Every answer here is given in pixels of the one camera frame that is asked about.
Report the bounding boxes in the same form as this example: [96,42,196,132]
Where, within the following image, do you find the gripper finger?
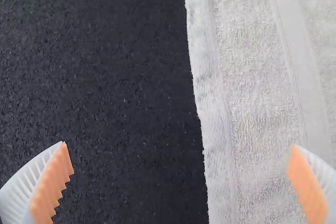
[285,144,336,224]
[0,141,75,224]

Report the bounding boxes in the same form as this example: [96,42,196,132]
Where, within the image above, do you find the black mat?
[0,0,211,224]

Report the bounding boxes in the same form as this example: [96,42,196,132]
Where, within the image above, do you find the pale towel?
[184,0,336,224]

